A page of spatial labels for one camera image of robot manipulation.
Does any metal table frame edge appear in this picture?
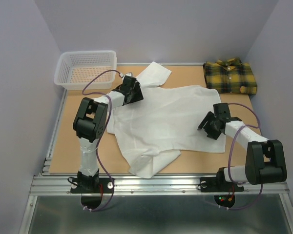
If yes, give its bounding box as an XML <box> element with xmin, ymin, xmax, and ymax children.
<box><xmin>19</xmin><ymin>90</ymin><xmax>67</xmax><ymax>234</ymax></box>

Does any aluminium mounting rail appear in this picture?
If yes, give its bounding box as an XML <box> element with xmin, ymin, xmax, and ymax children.
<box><xmin>30</xmin><ymin>173</ymin><xmax>290</xmax><ymax>195</ymax></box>

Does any white long sleeve shirt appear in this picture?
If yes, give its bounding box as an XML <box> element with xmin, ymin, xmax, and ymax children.
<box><xmin>107</xmin><ymin>62</ymin><xmax>226</xmax><ymax>178</ymax></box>

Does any white perforated plastic basket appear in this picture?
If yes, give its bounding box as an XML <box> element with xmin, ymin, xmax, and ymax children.
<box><xmin>54</xmin><ymin>50</ymin><xmax>117</xmax><ymax>90</ymax></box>

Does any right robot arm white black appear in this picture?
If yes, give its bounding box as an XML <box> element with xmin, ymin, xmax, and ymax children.
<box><xmin>198</xmin><ymin>103</ymin><xmax>287</xmax><ymax>191</ymax></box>

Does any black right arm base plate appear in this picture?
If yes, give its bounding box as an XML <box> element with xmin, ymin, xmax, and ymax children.
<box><xmin>197</xmin><ymin>176</ymin><xmax>244</xmax><ymax>193</ymax></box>

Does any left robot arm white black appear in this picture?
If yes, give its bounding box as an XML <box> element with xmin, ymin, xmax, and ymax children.
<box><xmin>68</xmin><ymin>75</ymin><xmax>144</xmax><ymax>194</ymax></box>

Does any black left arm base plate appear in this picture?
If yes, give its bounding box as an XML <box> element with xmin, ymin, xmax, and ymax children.
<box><xmin>67</xmin><ymin>176</ymin><xmax>114</xmax><ymax>194</ymax></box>

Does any yellow plaid folded shirt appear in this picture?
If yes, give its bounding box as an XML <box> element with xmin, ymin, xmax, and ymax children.
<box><xmin>203</xmin><ymin>58</ymin><xmax>257</xmax><ymax>95</ymax></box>

